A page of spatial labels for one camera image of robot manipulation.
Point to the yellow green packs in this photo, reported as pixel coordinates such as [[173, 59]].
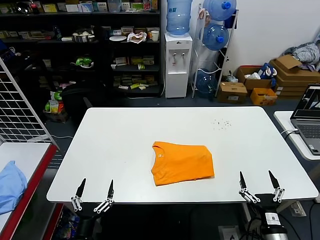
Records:
[[137, 86]]

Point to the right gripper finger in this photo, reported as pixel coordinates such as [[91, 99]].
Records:
[[278, 195], [248, 196]]

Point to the blue and white bag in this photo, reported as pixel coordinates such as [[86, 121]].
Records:
[[265, 71]]

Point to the pink cloth on rack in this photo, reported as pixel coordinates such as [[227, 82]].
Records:
[[203, 16]]

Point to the light blue cloth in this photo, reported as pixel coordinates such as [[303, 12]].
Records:
[[11, 185]]

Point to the white work table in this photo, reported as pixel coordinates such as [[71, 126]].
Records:
[[125, 130]]

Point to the white water dispenser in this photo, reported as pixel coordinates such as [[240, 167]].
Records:
[[176, 75]]

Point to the upright blue water jug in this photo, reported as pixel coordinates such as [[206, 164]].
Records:
[[178, 17]]

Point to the blue water jug blue cap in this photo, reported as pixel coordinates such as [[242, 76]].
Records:
[[206, 82], [215, 37], [218, 10]]

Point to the white plate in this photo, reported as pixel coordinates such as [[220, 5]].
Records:
[[117, 38]]

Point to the black shelving unit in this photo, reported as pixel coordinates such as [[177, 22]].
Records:
[[100, 50]]

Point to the orange t-shirt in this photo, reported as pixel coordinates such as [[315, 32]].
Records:
[[185, 165]]

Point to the white paper cup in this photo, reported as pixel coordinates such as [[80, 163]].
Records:
[[155, 36]]

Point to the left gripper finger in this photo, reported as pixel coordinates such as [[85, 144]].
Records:
[[106, 203], [78, 202]]

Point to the stack of flat cardboard boxes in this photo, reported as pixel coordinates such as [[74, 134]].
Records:
[[295, 80]]

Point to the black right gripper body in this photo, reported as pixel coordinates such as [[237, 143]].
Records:
[[267, 202]]

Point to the pile of grey clothes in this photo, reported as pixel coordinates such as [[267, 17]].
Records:
[[305, 53]]

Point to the closed brown cardboard box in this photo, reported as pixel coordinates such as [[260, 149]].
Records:
[[231, 92]]

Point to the floor box of snack packs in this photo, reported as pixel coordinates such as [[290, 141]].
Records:
[[53, 106]]

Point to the green packs on white tray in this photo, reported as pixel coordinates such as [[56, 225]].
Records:
[[83, 61]]

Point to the white side table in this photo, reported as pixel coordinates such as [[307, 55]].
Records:
[[283, 120]]

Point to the yellow printed cardboard box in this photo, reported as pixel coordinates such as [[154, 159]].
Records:
[[262, 97]]

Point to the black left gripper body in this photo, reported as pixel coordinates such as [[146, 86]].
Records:
[[87, 215]]

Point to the cola bottle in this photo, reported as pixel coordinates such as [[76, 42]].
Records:
[[34, 6]]

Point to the clear plastic bag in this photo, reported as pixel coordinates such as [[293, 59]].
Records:
[[232, 78]]

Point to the red edged white table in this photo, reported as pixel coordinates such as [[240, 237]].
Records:
[[25, 155]]

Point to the white metal jug rack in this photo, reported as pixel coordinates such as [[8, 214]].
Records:
[[218, 85]]

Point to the glass bowl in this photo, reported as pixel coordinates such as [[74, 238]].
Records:
[[23, 7]]

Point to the open brown cardboard box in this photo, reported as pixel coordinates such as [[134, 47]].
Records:
[[252, 83]]

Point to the black office chair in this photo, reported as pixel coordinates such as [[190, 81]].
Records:
[[80, 92]]

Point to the grey power strip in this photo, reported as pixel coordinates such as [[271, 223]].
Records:
[[298, 208]]

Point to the grey laptop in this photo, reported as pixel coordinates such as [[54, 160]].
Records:
[[308, 130]]

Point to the metal bowl with white items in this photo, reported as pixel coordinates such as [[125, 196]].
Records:
[[82, 37]]

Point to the spray bottle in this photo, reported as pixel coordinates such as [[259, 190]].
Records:
[[57, 32]]

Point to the white plastic food bag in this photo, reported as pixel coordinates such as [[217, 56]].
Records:
[[136, 38]]

